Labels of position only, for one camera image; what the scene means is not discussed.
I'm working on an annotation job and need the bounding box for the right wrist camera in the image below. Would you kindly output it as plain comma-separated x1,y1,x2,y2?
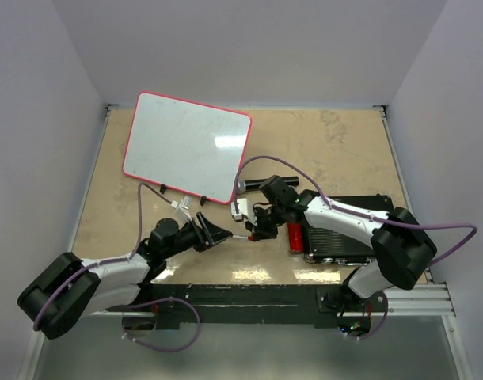
230,198,256,224

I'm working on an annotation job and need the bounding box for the black handheld microphone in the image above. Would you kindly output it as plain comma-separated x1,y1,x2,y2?
236,176,299,195

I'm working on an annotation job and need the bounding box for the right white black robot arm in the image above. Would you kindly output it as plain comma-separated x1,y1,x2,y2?
233,176,437,312

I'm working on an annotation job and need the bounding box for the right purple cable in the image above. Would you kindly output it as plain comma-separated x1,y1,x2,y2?
233,156,480,270

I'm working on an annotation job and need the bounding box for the wire whiteboard stand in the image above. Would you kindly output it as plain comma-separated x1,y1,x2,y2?
158,183,207,207

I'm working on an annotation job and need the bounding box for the pink framed whiteboard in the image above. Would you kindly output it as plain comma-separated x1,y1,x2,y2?
122,92,253,204

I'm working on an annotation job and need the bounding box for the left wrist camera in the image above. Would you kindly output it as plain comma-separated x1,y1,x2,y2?
170,196,192,222

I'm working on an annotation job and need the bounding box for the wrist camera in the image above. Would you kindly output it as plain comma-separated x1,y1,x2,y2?
230,198,256,224
170,196,192,222

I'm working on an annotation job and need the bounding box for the red glitter microphone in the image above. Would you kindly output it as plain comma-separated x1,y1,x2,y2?
287,223,304,254

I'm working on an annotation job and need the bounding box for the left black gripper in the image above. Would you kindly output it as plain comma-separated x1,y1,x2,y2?
163,211,232,259

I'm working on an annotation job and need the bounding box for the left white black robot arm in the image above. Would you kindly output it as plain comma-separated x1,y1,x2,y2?
17,213,233,340

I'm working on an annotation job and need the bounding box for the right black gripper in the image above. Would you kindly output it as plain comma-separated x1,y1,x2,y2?
245,203,287,240

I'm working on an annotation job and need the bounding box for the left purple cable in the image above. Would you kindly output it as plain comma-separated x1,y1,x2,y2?
32,184,179,333

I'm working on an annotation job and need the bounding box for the black ribbed case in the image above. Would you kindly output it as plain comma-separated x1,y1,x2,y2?
301,194,394,266

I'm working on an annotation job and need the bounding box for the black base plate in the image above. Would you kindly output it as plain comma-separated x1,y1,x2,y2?
146,283,389,332

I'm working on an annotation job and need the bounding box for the red white marker pen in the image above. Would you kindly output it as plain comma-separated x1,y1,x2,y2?
231,234,252,241

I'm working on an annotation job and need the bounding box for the purple cable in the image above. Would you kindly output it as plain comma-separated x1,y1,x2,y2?
233,156,480,270
32,184,179,333

